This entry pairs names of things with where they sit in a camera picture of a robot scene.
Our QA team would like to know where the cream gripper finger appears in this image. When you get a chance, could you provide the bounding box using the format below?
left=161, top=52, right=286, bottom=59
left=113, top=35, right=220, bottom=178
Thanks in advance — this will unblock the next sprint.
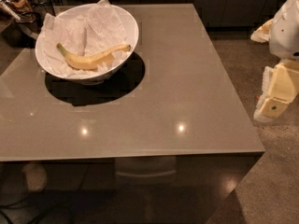
left=253, top=60, right=299, bottom=122
left=250, top=20, right=273, bottom=43

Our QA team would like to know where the yellow banana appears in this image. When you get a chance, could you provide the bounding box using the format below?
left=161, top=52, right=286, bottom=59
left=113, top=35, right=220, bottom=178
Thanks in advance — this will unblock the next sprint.
left=56, top=43, right=131, bottom=70

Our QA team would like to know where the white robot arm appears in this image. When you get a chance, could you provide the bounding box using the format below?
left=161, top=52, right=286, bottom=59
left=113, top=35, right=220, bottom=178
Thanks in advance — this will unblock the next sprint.
left=250, top=0, right=299, bottom=122

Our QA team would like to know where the white ceramic bowl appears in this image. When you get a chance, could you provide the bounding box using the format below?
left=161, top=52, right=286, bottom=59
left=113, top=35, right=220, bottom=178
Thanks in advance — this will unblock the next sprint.
left=35, top=2, right=140, bottom=82

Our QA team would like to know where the white paper towel liner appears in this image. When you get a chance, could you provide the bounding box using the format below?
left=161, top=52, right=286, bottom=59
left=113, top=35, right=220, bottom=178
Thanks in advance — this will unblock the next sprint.
left=41, top=0, right=134, bottom=78

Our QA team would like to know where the dark clutter on side table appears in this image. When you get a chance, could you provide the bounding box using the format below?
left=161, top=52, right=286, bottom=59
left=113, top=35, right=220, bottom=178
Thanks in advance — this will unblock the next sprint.
left=0, top=0, right=62, bottom=48

